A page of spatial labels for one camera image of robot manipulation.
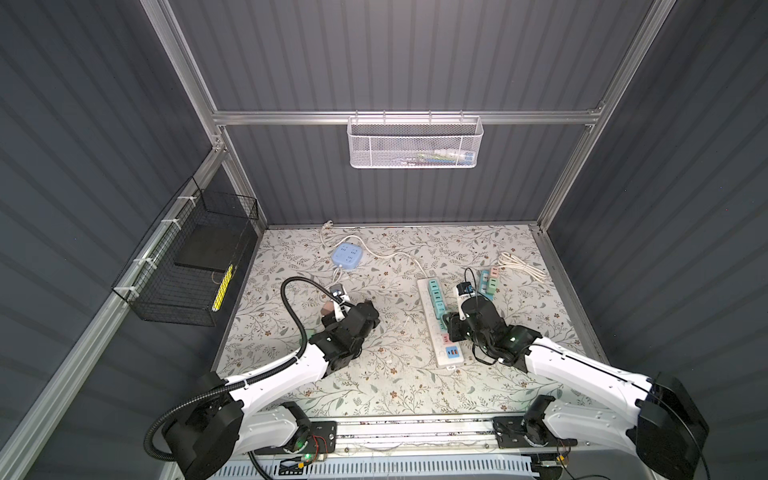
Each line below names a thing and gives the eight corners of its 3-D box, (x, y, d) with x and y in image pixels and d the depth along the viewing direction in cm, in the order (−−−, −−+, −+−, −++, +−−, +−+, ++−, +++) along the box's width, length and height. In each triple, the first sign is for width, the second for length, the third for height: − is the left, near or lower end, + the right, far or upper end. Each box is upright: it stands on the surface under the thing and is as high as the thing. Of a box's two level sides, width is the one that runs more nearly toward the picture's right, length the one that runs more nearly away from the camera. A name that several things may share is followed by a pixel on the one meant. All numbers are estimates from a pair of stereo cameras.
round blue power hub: (331, 268, 109) (330, 264, 107) (334, 247, 115) (333, 243, 113) (361, 268, 109) (360, 264, 107) (363, 247, 115) (362, 243, 113)
